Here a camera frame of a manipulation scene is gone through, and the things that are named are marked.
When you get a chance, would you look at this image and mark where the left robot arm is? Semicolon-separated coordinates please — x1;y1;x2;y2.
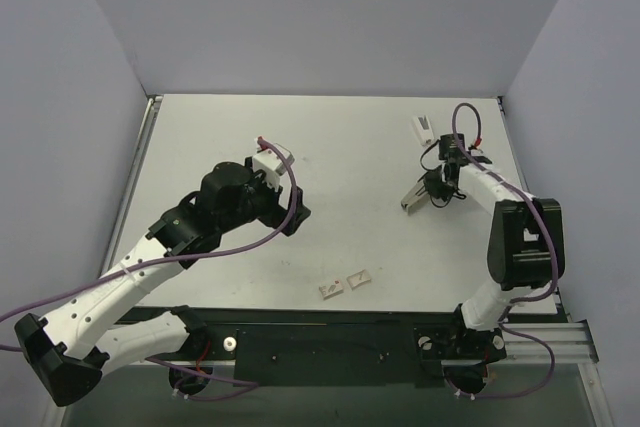
14;150;311;407

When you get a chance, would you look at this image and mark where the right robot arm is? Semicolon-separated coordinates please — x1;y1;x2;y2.
401;134;565;362

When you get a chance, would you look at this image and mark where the staple box with red dot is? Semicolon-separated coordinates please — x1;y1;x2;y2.
318;279;344;301

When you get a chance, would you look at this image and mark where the open staple box tray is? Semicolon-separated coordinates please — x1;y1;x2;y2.
346;269;372;290

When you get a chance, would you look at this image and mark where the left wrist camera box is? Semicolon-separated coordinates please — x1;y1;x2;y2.
249;140;295;191

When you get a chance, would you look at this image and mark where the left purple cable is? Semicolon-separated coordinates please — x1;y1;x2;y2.
0;139;306;353

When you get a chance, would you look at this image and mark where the purple cable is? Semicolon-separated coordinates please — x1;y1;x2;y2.
452;103;559;398
0;139;306;353

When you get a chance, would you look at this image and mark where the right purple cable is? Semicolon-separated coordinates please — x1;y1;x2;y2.
452;103;559;398

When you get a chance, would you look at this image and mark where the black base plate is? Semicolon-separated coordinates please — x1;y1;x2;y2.
171;309;506;388

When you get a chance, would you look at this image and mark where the aluminium rail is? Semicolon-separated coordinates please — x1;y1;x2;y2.
503;321;599;365

